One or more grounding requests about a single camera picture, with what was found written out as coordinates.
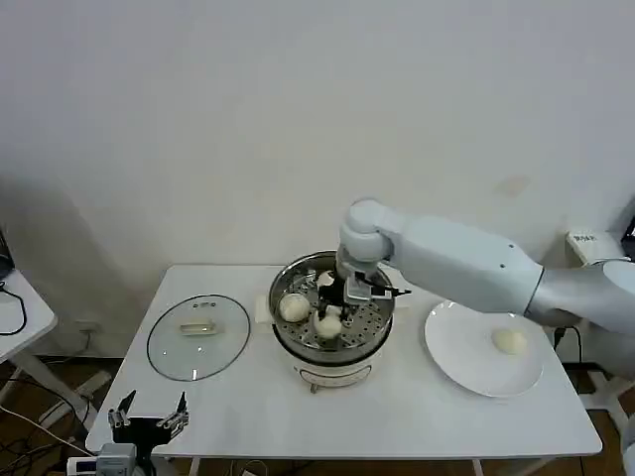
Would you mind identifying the thin black looped cable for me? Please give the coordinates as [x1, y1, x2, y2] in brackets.
[0, 281, 28, 337]

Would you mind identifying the perforated steel steamer basket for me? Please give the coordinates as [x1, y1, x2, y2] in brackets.
[267, 251, 396, 351]

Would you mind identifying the oval glass lid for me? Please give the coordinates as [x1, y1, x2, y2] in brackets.
[147, 295, 251, 383]

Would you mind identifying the white electric cooker base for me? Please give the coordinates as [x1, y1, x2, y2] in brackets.
[253, 290, 413, 397]

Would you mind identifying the black device on desk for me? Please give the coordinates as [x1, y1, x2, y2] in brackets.
[0, 225, 16, 282]

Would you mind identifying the black power adapter cable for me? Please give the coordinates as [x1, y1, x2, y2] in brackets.
[554, 324, 583, 367]

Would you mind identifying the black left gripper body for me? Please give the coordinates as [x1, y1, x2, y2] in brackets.
[112, 416, 174, 447]

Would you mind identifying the white round plate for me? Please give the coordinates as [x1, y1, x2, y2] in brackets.
[424, 300, 545, 398]

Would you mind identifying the white work table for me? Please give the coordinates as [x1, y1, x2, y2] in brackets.
[84, 264, 604, 476]

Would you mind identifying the white side desk with label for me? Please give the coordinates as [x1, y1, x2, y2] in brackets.
[565, 230, 635, 440]

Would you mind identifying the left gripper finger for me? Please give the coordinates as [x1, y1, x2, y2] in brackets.
[108, 390, 138, 427]
[157, 391, 191, 430]

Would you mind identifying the white power strip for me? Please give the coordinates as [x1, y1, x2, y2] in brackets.
[38, 400, 70, 429]
[73, 372, 111, 398]

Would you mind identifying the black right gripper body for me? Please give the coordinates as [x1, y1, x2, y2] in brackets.
[319, 275, 349, 314]

